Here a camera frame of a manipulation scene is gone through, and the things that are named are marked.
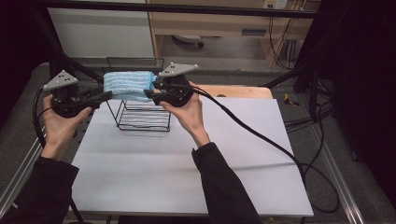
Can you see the white power strip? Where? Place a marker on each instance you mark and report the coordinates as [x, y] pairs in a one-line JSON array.
[[275, 3]]

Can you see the black metal frame bar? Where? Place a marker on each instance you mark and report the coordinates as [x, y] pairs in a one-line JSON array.
[[186, 8]]

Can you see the person's right hand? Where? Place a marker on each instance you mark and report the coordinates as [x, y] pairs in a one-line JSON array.
[[191, 118]]

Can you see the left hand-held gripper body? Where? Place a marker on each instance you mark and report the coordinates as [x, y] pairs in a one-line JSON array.
[[67, 102]]

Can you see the wooden board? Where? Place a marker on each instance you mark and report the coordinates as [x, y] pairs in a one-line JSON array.
[[243, 91]]

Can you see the white panel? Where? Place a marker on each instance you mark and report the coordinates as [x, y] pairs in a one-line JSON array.
[[99, 32]]

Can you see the wooden desk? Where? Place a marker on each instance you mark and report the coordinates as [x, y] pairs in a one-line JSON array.
[[211, 23]]

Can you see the office chair base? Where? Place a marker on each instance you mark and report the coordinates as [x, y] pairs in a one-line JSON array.
[[188, 39]]

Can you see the yellow and black clip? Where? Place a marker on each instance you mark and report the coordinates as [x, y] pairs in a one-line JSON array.
[[291, 100]]

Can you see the blue striped towel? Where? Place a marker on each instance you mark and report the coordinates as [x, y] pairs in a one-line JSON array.
[[127, 85]]

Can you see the aluminium rail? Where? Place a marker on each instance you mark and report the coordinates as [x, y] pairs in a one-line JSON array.
[[18, 180], [339, 183]]

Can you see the person's left hand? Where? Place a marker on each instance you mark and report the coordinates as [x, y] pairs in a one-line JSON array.
[[59, 130]]

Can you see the black curtain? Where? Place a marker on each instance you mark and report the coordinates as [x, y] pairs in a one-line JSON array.
[[18, 46], [358, 77]]

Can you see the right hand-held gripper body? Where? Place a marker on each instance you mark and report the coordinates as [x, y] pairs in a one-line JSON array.
[[176, 91]]

